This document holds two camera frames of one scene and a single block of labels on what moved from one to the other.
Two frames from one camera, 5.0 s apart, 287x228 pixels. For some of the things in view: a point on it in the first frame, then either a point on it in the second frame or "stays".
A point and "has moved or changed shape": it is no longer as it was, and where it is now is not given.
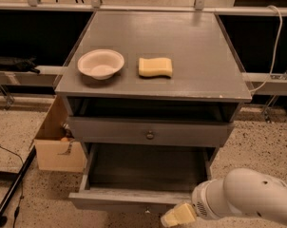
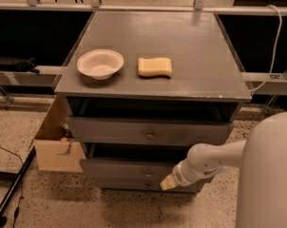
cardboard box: (55, 146) stays
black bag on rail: (14, 64) stays
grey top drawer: (147, 131) stays
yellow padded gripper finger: (181, 214) -> (167, 182)
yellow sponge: (151, 67) stays
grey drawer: (140, 178) has moved or changed shape
